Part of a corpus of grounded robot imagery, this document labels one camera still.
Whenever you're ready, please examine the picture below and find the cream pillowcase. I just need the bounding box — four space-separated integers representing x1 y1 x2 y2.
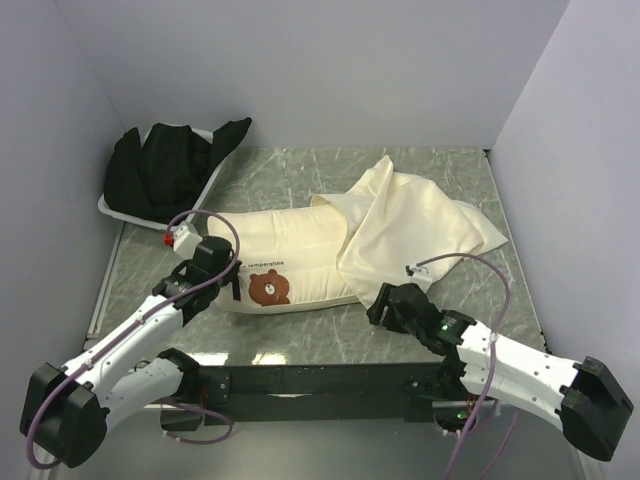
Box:
311 156 507 308

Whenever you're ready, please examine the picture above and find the cream bear print pillow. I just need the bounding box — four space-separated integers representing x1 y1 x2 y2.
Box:
215 203 357 315

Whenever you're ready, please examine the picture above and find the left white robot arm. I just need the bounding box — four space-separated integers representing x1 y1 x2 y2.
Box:
19 236 240 471

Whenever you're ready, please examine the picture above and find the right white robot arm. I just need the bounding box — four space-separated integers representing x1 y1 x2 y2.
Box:
367 283 634 462

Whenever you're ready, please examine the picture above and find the black cloth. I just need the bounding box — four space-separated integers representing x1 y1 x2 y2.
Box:
104 117 253 225

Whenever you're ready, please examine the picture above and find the white plastic tray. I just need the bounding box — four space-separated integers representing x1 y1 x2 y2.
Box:
97 127 231 232

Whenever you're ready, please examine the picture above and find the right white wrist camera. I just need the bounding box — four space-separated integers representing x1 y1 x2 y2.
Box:
405 264 433 290

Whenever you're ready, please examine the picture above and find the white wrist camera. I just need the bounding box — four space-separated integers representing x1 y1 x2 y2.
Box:
163 221 202 259
405 264 433 290

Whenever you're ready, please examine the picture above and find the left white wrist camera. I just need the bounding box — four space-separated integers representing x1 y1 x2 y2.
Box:
163 221 202 259

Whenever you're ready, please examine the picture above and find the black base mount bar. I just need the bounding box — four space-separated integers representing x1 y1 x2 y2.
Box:
171 362 469 422

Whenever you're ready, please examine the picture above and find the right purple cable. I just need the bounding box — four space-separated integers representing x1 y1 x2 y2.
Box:
424 253 519 480

